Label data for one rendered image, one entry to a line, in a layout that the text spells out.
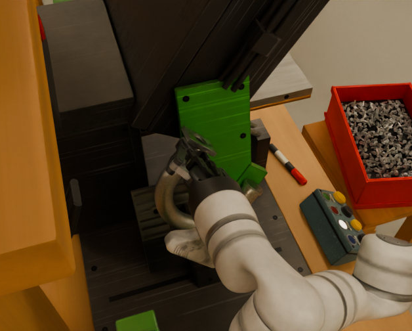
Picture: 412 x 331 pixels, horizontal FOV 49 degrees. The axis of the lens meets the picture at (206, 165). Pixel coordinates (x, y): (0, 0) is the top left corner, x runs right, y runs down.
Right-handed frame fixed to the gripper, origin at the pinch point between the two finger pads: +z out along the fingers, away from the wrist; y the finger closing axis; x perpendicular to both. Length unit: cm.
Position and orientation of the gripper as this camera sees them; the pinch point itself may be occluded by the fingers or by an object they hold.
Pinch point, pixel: (192, 153)
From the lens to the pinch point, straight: 69.4
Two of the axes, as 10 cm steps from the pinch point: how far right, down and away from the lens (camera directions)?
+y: -7.3, -4.0, -5.6
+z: -2.9, -5.7, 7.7
